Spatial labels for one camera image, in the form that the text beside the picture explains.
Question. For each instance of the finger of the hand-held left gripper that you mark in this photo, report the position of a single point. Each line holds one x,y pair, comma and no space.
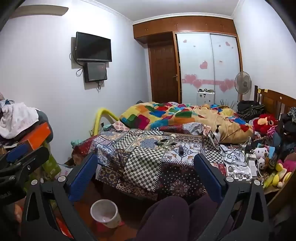
32,160
16,151

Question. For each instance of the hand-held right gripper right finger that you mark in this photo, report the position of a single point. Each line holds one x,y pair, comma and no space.
208,176

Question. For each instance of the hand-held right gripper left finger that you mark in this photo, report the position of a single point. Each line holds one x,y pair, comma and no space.
84,173

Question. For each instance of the white bandage roll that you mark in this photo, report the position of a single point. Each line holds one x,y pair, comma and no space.
172,138

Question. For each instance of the green bag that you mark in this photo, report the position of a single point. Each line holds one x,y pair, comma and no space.
52,164

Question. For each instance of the orange box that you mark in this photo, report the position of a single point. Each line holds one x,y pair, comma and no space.
37,135

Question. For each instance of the white handheld fan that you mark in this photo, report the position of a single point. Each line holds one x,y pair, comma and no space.
234,160

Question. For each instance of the white cloth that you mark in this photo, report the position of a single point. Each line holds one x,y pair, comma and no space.
17,118

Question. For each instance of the small dark bottle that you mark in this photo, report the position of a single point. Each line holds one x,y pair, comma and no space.
181,150

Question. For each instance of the clear pump bottle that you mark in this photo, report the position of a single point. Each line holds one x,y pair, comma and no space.
217,135

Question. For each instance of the dark grey cushion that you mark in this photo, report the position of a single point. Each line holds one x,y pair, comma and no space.
44,119

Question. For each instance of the white waste bin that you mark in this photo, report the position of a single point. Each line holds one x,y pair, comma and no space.
108,219

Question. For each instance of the patterned bedsheet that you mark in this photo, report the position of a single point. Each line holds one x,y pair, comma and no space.
143,166

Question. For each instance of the person's legs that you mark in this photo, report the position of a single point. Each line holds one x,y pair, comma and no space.
166,220

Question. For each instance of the yellow plastic chair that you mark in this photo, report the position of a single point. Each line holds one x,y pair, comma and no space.
104,112

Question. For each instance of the yellow plush toy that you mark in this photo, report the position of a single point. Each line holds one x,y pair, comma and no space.
276,178

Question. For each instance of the colourful patchwork blanket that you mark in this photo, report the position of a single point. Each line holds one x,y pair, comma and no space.
175,114

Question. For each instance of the spiky green plant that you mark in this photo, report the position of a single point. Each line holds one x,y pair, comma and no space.
226,103

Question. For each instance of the red plush toy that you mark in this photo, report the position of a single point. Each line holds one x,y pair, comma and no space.
263,122

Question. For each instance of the black striped bag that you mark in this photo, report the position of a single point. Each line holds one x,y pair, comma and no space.
249,109

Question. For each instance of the pink plush toy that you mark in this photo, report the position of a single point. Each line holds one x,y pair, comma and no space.
288,162

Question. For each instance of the pile of dark clothes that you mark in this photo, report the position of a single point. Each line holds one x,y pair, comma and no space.
288,125

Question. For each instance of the wooden bed headboard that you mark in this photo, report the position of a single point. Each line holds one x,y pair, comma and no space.
272,102

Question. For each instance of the standing electric fan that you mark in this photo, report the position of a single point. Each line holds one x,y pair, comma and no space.
242,82

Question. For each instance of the brown wooden door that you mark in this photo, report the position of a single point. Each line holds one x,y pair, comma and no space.
163,74

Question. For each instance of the white sliding wardrobe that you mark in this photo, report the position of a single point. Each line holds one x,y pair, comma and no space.
198,51

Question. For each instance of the white air conditioner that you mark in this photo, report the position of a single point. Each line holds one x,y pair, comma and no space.
39,11

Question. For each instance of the wooden overhead cabinet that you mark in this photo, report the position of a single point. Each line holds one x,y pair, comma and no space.
180,24

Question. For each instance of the small black wall monitor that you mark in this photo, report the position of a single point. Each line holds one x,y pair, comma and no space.
95,72

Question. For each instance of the black wall television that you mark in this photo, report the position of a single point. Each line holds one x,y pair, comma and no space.
93,47

